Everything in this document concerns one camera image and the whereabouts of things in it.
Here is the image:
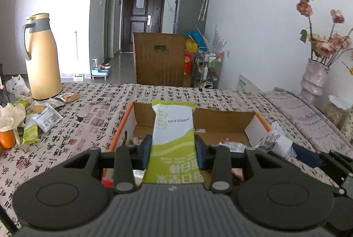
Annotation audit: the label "pile of mixed snacks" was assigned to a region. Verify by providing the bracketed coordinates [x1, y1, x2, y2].
[130, 136, 255, 185]

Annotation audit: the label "small floral vase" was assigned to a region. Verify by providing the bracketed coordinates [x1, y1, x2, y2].
[340, 109, 353, 144]

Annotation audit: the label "pink ribbed vase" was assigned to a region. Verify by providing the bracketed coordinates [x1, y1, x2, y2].
[300, 58, 330, 105]

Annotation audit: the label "blue plastic item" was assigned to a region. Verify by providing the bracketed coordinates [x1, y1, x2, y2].
[183, 30, 205, 46]

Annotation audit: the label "clear jar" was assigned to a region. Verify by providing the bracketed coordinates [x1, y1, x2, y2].
[323, 95, 353, 127]

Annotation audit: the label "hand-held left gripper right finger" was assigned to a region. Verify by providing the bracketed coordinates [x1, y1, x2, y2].
[194, 134, 284, 194]

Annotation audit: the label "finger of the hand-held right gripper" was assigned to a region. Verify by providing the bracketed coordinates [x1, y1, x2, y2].
[292, 143, 326, 169]

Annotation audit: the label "green white snack bar packet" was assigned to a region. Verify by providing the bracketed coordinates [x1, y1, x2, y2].
[141, 100, 206, 190]

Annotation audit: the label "grey interior door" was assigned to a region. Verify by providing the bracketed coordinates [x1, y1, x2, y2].
[106, 0, 118, 60]

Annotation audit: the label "yellow thermos jug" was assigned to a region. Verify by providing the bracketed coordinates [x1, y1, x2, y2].
[23, 13, 63, 101]

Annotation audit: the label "red orange cardboard box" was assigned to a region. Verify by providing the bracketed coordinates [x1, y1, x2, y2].
[106, 101, 272, 188]

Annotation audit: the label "white board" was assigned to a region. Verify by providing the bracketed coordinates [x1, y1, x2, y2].
[238, 73, 265, 94]

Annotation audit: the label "wooden chair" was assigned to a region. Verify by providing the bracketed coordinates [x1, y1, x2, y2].
[133, 32, 186, 87]

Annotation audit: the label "dried pink roses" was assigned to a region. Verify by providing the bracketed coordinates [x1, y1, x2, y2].
[296, 0, 353, 67]

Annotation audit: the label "grey quilted cloth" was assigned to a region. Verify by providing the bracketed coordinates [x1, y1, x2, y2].
[263, 87, 353, 155]

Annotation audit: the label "row of small snack packs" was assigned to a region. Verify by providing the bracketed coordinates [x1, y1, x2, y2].
[15, 92, 80, 145]

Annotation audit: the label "grey refrigerator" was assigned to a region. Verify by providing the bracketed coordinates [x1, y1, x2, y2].
[173, 0, 208, 35]

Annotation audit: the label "red carton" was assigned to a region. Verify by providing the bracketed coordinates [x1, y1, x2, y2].
[184, 50, 193, 76]

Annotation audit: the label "dark brown entrance door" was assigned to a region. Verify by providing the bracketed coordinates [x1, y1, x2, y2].
[120, 0, 167, 53]

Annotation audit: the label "white flat mop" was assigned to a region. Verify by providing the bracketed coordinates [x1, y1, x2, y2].
[73, 30, 84, 80]

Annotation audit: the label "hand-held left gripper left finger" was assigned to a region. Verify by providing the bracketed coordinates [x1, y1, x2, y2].
[63, 134, 153, 194]

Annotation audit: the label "blue pet water dispenser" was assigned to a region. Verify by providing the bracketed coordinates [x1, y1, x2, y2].
[91, 58, 112, 80]

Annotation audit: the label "white dog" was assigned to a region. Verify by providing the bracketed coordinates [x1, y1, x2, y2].
[6, 74, 31, 97]

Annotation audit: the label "purple dried grass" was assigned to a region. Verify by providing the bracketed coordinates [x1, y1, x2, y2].
[210, 24, 227, 53]

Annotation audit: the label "white grey snack packet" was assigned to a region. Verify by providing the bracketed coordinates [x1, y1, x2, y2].
[255, 121, 297, 160]

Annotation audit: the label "white folded umbrella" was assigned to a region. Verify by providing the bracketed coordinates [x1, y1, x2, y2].
[198, 0, 210, 21]

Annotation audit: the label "wire storage cart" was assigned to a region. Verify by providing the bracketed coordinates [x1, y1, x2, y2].
[193, 51, 224, 89]

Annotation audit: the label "cream crumpled bag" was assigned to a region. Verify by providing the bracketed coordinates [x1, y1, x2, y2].
[0, 103, 26, 145]

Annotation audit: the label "orange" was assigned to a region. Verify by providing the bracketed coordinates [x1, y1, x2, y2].
[0, 129, 16, 149]

